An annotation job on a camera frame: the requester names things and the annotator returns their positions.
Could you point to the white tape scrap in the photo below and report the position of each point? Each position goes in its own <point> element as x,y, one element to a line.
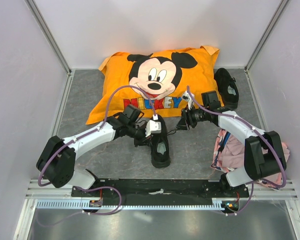
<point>160,192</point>

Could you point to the left aluminium frame post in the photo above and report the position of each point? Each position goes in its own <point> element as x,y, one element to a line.
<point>48,34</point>

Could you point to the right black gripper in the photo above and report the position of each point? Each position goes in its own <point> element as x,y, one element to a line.
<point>188,113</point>

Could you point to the grey slotted cable duct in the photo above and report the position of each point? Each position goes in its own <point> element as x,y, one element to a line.
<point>85,204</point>

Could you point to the pink crumpled cloth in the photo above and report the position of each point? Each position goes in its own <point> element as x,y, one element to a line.
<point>228,155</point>

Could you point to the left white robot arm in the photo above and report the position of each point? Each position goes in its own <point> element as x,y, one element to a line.
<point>57,162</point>

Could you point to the black sneaker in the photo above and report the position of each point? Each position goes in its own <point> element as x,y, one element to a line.
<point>159,146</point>
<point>227,88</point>

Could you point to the aluminium frame post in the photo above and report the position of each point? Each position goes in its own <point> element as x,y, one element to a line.
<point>48,34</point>
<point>267,32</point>

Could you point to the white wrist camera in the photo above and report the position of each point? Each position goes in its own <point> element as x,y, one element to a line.
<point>153,126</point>
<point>189,98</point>

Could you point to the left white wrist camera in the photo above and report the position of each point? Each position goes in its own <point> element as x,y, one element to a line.
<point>153,126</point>

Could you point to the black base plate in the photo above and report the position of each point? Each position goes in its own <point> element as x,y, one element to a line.
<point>171,192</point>

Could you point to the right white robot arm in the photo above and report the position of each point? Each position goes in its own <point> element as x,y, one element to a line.
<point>263,151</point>

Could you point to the right aluminium frame post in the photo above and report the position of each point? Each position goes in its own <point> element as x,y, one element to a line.
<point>267,32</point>

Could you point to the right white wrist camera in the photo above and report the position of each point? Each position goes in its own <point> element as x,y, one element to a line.
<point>189,98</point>

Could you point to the orange Mickey Mouse pillow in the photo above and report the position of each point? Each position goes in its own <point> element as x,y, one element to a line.
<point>155,83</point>

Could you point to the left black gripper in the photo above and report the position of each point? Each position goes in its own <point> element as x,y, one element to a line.
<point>143,141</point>

